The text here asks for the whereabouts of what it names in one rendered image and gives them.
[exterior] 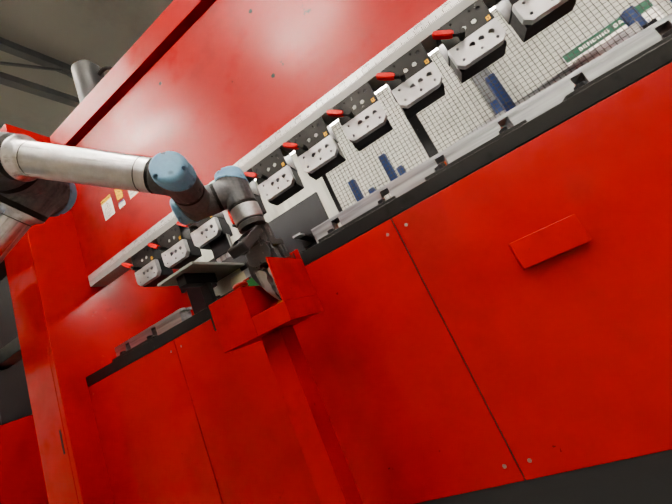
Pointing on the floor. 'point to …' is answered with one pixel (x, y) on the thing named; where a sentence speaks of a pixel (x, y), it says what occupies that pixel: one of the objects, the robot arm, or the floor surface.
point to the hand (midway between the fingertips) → (278, 295)
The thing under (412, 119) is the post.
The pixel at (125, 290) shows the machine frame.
